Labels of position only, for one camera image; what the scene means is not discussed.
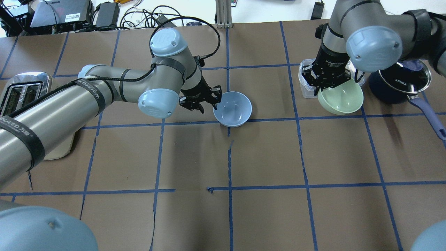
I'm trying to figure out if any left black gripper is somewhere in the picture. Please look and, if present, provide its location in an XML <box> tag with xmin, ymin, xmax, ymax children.
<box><xmin>179</xmin><ymin>76</ymin><xmax>223</xmax><ymax>114</ymax></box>

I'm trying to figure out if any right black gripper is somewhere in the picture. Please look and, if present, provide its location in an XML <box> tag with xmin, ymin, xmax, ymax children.
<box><xmin>302</xmin><ymin>45</ymin><xmax>352</xmax><ymax>96</ymax></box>

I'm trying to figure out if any green bowl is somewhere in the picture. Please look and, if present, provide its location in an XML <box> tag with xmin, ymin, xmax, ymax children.
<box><xmin>317</xmin><ymin>80</ymin><xmax>364</xmax><ymax>115</ymax></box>

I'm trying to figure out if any blue bowl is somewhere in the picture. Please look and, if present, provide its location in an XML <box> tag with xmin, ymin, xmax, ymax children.
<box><xmin>213</xmin><ymin>92</ymin><xmax>252</xmax><ymax>128</ymax></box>

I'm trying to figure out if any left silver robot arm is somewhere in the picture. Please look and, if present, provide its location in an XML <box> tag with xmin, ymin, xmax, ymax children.
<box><xmin>0</xmin><ymin>28</ymin><xmax>222</xmax><ymax>251</ymax></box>

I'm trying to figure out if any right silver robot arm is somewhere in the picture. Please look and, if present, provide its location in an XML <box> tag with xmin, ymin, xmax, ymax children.
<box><xmin>299</xmin><ymin>0</ymin><xmax>445</xmax><ymax>141</ymax></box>

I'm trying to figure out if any clear plastic container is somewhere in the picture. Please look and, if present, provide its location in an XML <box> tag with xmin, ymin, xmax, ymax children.
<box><xmin>299</xmin><ymin>58</ymin><xmax>365</xmax><ymax>102</ymax></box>

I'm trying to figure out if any black power brick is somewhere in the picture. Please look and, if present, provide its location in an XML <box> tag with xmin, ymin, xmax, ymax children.
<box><xmin>310</xmin><ymin>1</ymin><xmax>325</xmax><ymax>20</ymax></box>

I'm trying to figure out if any dark blue saucepan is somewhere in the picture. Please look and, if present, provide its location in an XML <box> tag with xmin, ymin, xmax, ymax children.
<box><xmin>368</xmin><ymin>59</ymin><xmax>446</xmax><ymax>141</ymax></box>

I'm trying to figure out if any black power adapter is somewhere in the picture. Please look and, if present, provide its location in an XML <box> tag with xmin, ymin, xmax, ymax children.
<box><xmin>94</xmin><ymin>2</ymin><xmax>120</xmax><ymax>27</ymax></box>

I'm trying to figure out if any cream chrome toaster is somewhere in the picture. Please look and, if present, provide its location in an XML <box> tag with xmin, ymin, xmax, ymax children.
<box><xmin>1</xmin><ymin>72</ymin><xmax>75</xmax><ymax>161</ymax></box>

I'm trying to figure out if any black cable bundle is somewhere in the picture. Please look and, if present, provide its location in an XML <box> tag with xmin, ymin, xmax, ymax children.
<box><xmin>118</xmin><ymin>5</ymin><xmax>213</xmax><ymax>30</ymax></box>

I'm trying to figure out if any aluminium frame post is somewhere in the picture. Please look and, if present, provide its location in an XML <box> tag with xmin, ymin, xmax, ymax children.
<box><xmin>215</xmin><ymin>0</ymin><xmax>233</xmax><ymax>28</ymax></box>

